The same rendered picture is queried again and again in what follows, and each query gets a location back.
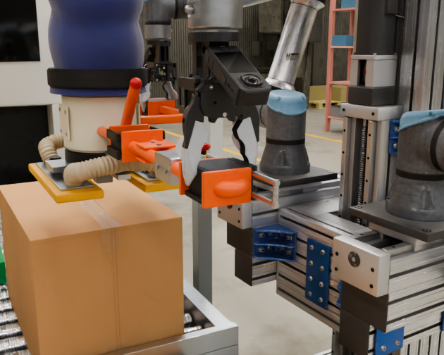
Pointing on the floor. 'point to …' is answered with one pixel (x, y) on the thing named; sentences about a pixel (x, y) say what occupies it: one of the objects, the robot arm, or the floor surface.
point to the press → (272, 22)
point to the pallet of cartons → (316, 92)
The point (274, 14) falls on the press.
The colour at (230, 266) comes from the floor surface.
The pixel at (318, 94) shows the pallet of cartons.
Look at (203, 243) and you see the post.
